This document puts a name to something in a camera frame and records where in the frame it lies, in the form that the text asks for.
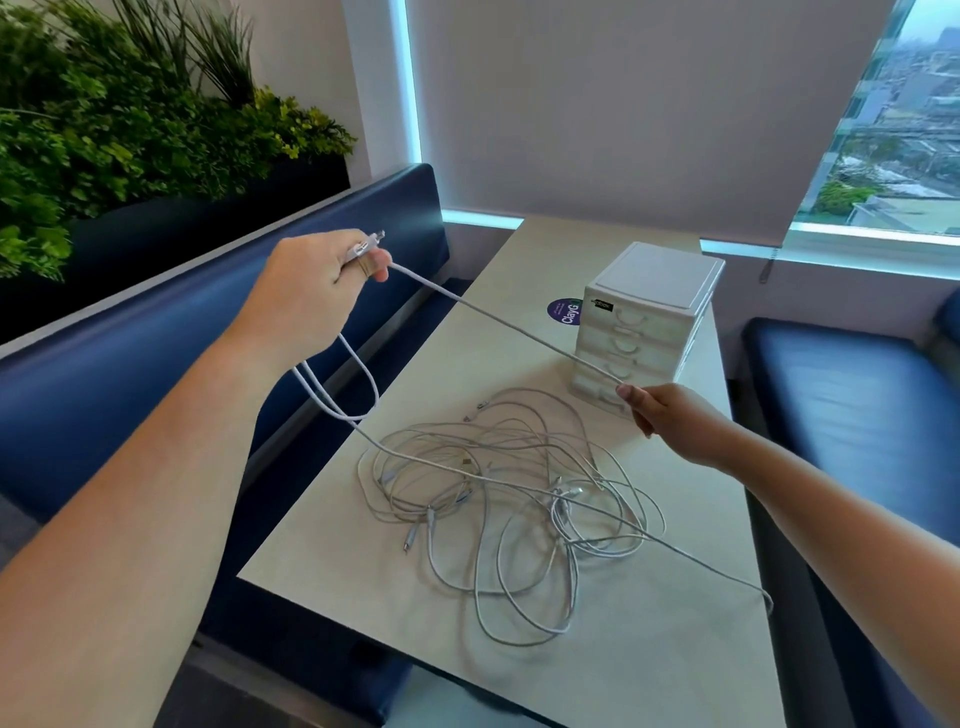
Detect tangle of white cables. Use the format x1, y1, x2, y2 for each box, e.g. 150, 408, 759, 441
356, 386, 669, 648

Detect person's left hand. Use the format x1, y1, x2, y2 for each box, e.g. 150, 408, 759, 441
224, 228, 394, 376

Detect person's right forearm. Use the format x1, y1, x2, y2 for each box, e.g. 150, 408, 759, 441
712, 434, 960, 728

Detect glass window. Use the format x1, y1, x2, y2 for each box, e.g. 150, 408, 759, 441
794, 0, 960, 238

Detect white table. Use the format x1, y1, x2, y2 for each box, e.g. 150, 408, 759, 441
237, 217, 787, 728

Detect black planter box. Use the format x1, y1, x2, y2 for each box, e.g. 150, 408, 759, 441
0, 153, 352, 346

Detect white roller blind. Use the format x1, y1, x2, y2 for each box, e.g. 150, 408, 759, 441
404, 0, 898, 249

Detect blue padded bench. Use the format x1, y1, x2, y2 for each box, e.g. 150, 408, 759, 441
742, 288, 960, 728
0, 163, 474, 725

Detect green leafy plants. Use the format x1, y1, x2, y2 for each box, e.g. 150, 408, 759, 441
0, 0, 358, 283

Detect white mini drawer cabinet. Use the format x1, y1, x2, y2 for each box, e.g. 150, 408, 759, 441
567, 241, 727, 420

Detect person's right hand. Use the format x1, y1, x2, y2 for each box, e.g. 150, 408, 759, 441
616, 382, 744, 474

